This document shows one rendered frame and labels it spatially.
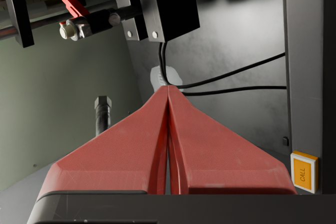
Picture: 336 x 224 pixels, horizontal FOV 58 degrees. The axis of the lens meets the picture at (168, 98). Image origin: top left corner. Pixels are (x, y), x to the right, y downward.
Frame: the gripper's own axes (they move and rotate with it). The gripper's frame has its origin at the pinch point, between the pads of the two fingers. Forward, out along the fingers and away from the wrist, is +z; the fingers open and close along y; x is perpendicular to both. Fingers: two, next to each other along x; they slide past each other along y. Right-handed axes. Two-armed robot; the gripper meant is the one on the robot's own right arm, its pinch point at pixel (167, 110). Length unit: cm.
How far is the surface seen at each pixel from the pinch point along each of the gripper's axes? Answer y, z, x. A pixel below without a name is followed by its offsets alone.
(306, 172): -17.3, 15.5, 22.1
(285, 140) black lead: -20.9, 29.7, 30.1
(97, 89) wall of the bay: 18, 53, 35
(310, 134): -17.2, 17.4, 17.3
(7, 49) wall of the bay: 32, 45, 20
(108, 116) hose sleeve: 7.5, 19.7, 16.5
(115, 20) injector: 7.0, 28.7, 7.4
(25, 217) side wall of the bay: 26, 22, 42
